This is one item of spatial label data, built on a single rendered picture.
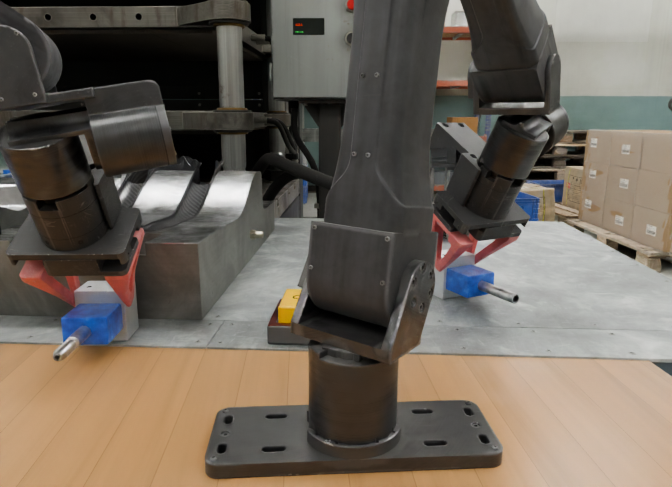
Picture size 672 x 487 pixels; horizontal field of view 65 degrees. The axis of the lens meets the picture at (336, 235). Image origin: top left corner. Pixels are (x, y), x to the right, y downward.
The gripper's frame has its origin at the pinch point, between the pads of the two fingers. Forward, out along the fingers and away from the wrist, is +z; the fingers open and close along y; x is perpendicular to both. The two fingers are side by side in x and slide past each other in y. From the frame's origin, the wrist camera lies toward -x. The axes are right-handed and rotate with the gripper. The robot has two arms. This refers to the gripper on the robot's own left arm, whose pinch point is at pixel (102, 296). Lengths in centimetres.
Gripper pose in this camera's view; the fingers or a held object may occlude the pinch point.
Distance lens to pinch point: 59.9
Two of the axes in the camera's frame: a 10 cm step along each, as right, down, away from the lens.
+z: -0.2, 7.5, 6.7
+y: -10.0, 0.1, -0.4
